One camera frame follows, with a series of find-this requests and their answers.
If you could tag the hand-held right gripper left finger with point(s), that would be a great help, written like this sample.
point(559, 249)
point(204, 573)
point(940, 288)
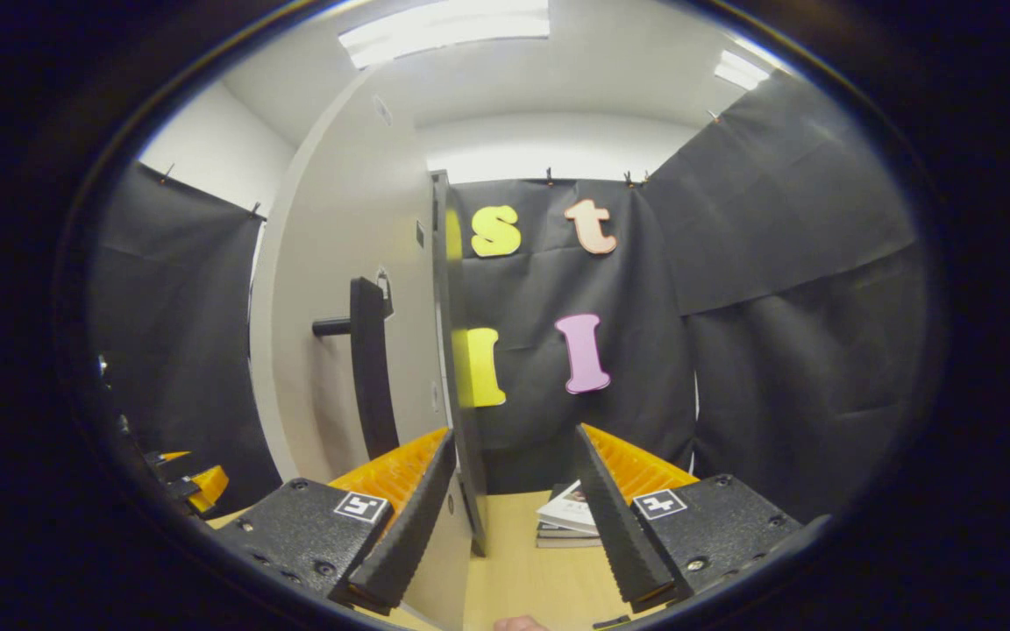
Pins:
point(413, 530)

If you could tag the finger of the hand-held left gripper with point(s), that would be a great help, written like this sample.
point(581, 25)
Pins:
point(205, 489)
point(170, 463)

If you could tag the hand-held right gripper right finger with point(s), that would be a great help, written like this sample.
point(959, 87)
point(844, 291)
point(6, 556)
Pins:
point(615, 526)

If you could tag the beige cabinet door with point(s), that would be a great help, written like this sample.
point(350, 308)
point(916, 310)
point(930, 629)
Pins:
point(338, 219)

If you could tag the grey book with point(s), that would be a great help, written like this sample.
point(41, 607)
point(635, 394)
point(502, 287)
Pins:
point(562, 541)

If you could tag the black backdrop cloth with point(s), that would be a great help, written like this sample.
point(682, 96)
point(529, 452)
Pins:
point(777, 350)

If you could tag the small ceiling light panel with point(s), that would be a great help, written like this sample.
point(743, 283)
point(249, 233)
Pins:
point(742, 68)

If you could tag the large ceiling light panel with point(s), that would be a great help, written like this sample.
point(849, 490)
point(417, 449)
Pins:
point(444, 31)

